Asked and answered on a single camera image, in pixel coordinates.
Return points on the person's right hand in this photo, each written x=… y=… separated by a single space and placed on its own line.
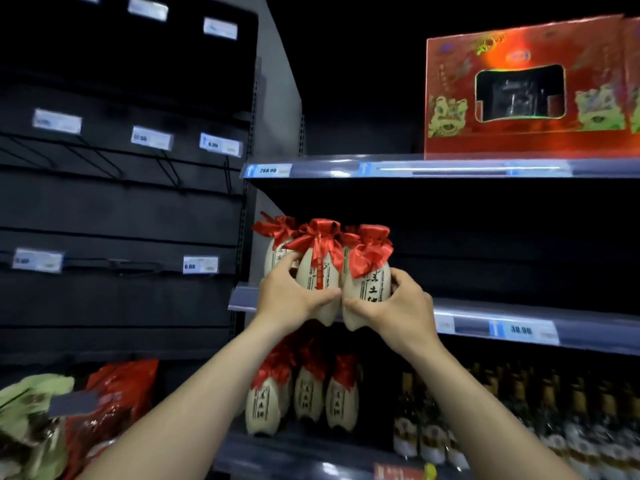
x=402 y=319

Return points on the person's left hand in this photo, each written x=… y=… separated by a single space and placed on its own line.
x=282 y=302

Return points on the person's right thumb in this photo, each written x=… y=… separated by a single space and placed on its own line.
x=360 y=307

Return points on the person's left thumb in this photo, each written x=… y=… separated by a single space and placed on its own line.
x=322 y=299

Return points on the white bottle with red ribbon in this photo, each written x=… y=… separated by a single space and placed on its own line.
x=265 y=402
x=309 y=394
x=277 y=234
x=372 y=284
x=320 y=274
x=342 y=402

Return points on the person's left forearm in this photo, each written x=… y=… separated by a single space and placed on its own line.
x=195 y=409

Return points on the person's right forearm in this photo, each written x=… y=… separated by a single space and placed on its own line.
x=480 y=424

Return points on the red shelf label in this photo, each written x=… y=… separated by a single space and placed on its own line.
x=400 y=472

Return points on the blue and white shelf strip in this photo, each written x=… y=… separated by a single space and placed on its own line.
x=465 y=168

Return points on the grey shelf side panel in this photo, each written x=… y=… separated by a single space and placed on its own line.
x=280 y=109

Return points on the black shelving unit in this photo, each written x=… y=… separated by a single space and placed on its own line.
x=125 y=204

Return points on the row of gold-capped glass bottles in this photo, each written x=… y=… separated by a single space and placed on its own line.
x=550 y=424

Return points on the red snack bag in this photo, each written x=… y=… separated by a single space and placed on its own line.
x=120 y=394

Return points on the red windowed gift box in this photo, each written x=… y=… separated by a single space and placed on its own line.
x=634 y=69
x=520 y=129

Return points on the green snack bag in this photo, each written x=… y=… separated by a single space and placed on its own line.
x=27 y=419

